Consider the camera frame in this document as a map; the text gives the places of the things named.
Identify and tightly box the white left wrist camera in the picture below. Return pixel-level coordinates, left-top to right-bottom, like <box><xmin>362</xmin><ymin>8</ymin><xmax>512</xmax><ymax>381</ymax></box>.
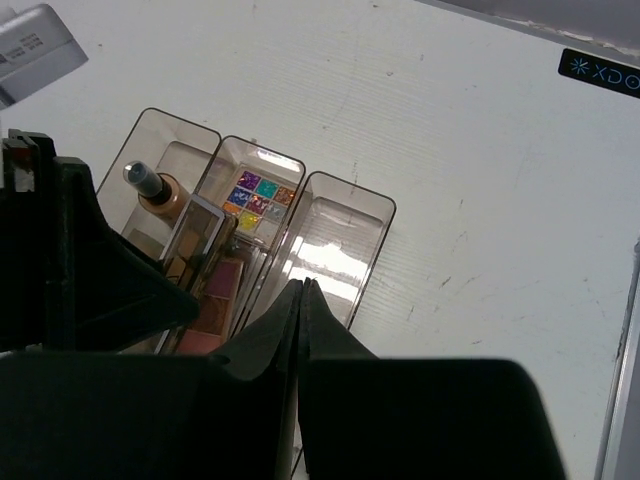
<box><xmin>1</xmin><ymin>3</ymin><xmax>88</xmax><ymax>109</ymax></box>

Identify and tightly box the blue right corner label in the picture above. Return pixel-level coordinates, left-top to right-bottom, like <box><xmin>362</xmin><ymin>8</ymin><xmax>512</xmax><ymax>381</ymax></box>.
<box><xmin>558</xmin><ymin>48</ymin><xmax>640</xmax><ymax>98</ymax></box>

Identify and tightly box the glitter eyeshadow palette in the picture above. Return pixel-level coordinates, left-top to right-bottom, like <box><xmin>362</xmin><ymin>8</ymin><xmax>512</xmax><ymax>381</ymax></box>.
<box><xmin>220</xmin><ymin>165</ymin><xmax>296</xmax><ymax>247</ymax></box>

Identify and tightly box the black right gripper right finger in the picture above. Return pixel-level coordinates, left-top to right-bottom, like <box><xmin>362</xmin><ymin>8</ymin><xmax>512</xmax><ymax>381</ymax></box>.
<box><xmin>298</xmin><ymin>280</ymin><xmax>565</xmax><ymax>479</ymax></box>

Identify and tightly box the pink blush palette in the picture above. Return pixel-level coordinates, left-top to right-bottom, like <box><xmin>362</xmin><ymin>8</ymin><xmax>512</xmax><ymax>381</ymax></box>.
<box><xmin>176</xmin><ymin>257</ymin><xmax>244</xmax><ymax>355</ymax></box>

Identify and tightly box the clear three-compartment organizer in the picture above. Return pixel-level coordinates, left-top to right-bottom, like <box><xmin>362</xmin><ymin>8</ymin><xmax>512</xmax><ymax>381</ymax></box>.
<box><xmin>98</xmin><ymin>107</ymin><xmax>396</xmax><ymax>354</ymax></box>

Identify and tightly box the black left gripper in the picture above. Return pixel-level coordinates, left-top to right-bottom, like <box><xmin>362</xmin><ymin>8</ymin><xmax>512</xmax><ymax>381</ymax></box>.
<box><xmin>1</xmin><ymin>129</ymin><xmax>199</xmax><ymax>350</ymax></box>

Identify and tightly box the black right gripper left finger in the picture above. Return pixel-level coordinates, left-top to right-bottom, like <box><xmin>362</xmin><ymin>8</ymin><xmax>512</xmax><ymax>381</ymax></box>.
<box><xmin>1</xmin><ymin>280</ymin><xmax>303</xmax><ymax>479</ymax></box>

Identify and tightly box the black-cased brown eyeshadow palette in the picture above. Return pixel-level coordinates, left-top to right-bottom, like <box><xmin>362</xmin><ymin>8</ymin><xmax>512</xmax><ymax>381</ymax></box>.
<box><xmin>160</xmin><ymin>195</ymin><xmax>238</xmax><ymax>298</ymax></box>

